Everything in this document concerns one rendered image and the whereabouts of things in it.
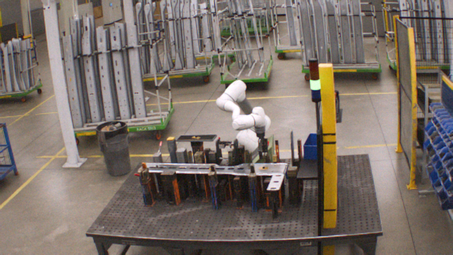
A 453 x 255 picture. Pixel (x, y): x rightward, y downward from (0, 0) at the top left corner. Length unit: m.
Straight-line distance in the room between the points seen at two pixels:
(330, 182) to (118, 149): 3.97
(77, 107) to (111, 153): 1.94
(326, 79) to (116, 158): 4.26
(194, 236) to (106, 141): 3.26
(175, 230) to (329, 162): 1.40
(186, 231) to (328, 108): 1.54
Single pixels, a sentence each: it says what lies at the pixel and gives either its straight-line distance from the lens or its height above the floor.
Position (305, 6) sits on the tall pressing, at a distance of 10.97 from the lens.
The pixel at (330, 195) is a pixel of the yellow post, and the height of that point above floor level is 1.01.
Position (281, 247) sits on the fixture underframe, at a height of 0.60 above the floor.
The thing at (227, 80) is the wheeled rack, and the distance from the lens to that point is 10.53.
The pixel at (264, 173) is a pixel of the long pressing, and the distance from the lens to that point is 4.22.
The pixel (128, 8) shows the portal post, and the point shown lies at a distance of 10.57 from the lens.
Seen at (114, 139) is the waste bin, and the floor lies 0.58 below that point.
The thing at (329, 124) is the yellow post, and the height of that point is 1.57.
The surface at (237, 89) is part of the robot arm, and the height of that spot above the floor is 1.58.
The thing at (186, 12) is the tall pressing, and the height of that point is 1.72.
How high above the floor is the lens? 2.76
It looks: 19 degrees down
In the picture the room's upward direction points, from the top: 7 degrees counter-clockwise
